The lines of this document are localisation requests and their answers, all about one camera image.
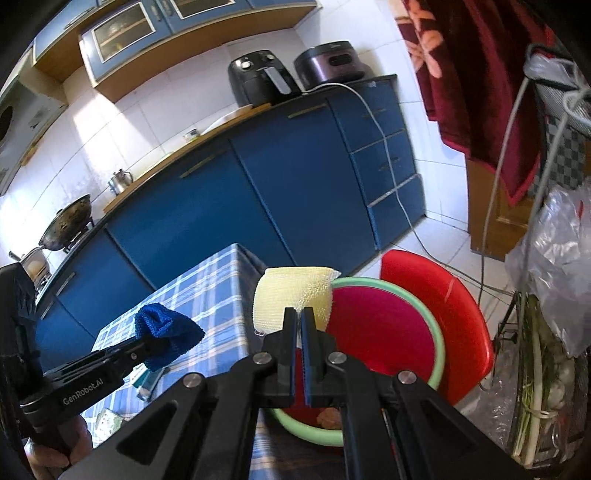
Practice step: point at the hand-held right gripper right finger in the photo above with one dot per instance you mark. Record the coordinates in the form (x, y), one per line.
(314, 364)

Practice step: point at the wooden door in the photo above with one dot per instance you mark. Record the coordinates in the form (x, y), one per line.
(498, 221)

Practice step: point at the white plate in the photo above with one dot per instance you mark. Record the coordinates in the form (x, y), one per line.
(228, 119)

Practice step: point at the red floral blanket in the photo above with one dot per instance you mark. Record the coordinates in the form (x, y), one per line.
(471, 69)

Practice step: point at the green onions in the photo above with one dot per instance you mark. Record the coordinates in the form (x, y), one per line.
(535, 369)

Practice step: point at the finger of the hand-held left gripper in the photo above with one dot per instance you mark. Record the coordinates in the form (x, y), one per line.
(101, 354)
(134, 362)

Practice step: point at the person's left hand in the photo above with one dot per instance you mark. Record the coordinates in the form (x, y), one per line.
(55, 454)

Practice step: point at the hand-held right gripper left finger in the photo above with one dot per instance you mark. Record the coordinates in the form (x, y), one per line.
(288, 360)

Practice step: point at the range hood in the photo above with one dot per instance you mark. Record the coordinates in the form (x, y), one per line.
(27, 129)

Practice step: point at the green medicine box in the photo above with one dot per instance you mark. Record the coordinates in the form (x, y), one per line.
(108, 422)

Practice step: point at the steel kettle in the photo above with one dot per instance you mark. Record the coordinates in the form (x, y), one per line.
(120, 182)

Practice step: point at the yellow sponge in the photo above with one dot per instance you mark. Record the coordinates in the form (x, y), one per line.
(295, 290)

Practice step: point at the black wok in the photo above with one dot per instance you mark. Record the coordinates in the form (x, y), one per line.
(67, 224)

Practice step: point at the black air fryer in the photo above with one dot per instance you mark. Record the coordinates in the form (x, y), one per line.
(258, 78)

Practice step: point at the blue cloth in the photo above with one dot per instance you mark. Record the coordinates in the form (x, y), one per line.
(166, 330)

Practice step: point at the red plastic stool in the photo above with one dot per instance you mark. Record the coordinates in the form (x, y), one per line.
(452, 314)

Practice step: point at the blue plaid tablecloth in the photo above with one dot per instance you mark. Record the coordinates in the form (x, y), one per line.
(207, 286)

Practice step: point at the clear plastic bag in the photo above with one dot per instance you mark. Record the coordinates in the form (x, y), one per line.
(554, 258)

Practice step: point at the blue wall cupboard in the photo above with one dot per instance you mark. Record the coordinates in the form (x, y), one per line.
(138, 32)

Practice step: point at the blue kitchen cabinets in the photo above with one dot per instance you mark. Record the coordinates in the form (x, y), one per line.
(277, 184)

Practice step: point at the dark rice cooker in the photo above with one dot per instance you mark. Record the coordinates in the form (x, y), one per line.
(330, 64)

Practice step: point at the red basin with green rim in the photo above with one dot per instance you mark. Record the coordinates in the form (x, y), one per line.
(383, 323)

